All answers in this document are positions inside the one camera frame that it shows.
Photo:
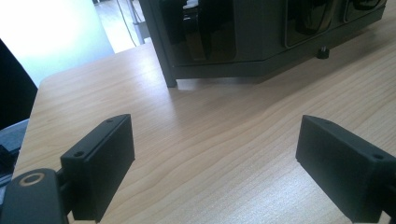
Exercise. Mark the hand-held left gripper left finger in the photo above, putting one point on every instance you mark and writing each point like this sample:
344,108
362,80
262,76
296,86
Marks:
99,165

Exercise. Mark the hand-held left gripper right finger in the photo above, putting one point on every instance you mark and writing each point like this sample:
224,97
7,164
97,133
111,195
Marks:
342,168

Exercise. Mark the black stand base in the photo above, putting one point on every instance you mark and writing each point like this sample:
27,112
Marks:
5,158

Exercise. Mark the white metal stand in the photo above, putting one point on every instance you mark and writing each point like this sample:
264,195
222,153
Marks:
140,21

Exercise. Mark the white wall panel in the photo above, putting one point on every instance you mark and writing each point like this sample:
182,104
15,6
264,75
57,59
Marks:
53,34

